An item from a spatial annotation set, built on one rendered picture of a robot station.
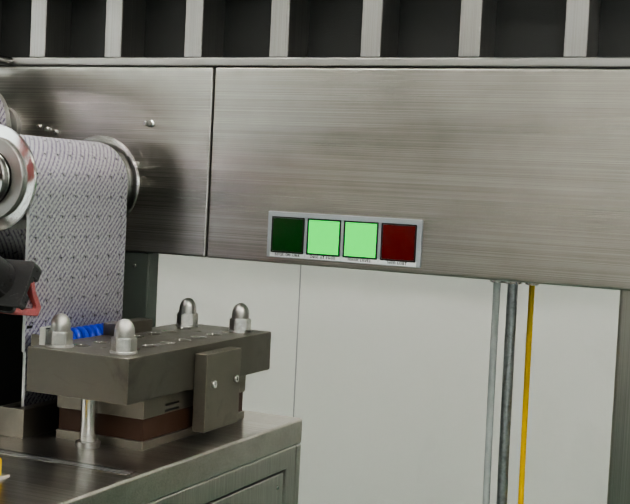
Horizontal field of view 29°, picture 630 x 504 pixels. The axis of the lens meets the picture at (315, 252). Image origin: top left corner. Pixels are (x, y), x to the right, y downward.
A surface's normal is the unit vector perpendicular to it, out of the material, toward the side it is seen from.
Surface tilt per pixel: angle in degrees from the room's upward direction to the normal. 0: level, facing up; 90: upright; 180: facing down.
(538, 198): 90
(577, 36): 90
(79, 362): 90
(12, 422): 90
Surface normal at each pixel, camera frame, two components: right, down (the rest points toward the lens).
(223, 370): 0.91, 0.07
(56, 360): -0.42, 0.03
